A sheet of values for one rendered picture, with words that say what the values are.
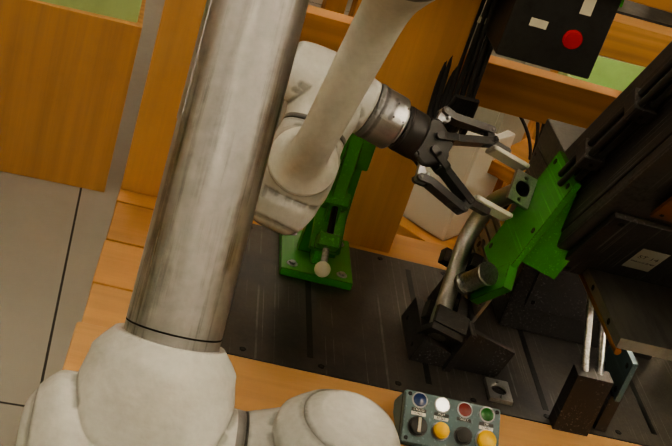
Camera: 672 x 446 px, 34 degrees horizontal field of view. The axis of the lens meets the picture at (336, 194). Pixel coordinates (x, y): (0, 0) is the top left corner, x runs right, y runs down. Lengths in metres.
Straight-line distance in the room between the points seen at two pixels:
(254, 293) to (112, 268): 0.24
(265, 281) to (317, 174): 0.38
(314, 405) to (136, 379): 0.18
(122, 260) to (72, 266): 1.60
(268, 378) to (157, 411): 0.59
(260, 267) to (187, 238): 0.84
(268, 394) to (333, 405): 0.51
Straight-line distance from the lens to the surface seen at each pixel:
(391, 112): 1.69
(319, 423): 1.11
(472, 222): 1.87
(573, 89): 2.15
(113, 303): 1.78
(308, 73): 1.65
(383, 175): 2.07
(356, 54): 1.41
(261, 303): 1.83
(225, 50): 1.11
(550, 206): 1.73
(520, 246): 1.75
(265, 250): 1.98
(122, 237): 1.95
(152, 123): 2.03
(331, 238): 1.89
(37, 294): 3.33
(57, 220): 3.70
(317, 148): 1.49
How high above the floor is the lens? 1.87
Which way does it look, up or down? 25 degrees down
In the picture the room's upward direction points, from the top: 18 degrees clockwise
